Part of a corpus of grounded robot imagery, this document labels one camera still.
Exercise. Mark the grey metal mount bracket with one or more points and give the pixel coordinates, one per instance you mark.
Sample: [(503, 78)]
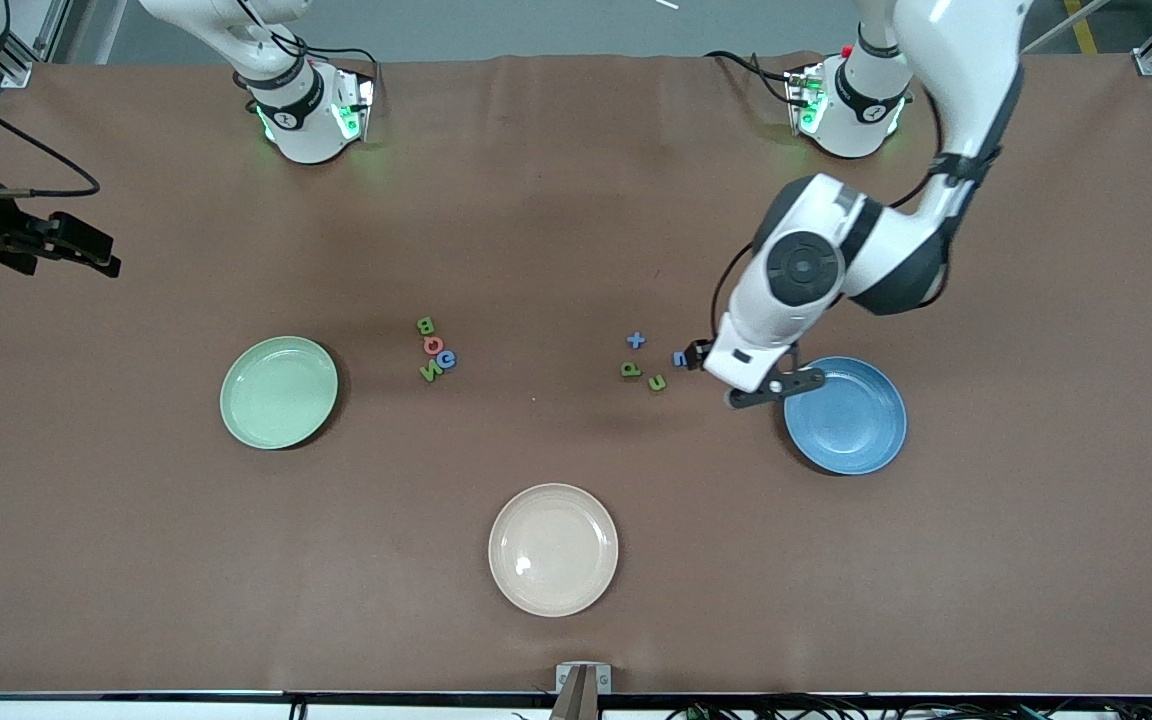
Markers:
[(604, 680)]

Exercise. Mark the blue plate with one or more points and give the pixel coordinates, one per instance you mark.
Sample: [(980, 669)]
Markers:
[(851, 430)]

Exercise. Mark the brown table cloth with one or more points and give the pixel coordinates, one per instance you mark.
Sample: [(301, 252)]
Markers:
[(576, 200)]

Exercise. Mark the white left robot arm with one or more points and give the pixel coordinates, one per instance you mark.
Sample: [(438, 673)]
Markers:
[(966, 80)]

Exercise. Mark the pink foam letter Q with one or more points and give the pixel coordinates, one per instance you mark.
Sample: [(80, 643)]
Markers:
[(426, 345)]

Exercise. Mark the blue foam letter G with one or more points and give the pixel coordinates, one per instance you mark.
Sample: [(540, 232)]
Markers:
[(441, 359)]

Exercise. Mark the green plate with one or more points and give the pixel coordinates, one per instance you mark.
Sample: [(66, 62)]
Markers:
[(276, 395)]

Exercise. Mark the green foam letter p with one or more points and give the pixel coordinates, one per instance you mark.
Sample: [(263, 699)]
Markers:
[(625, 369)]

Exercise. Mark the black table edge strip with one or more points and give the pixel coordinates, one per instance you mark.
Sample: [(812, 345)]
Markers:
[(136, 695)]

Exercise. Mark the beige plate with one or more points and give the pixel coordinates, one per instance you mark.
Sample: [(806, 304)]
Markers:
[(553, 550)]

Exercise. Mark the blue foam plus sign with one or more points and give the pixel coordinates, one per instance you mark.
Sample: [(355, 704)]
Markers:
[(636, 341)]

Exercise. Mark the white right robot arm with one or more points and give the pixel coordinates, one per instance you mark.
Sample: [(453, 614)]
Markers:
[(306, 130)]

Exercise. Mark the green foam letter N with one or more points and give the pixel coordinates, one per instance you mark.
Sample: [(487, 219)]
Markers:
[(430, 371)]

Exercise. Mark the tan mount post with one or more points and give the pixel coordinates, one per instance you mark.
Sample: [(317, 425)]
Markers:
[(576, 705)]

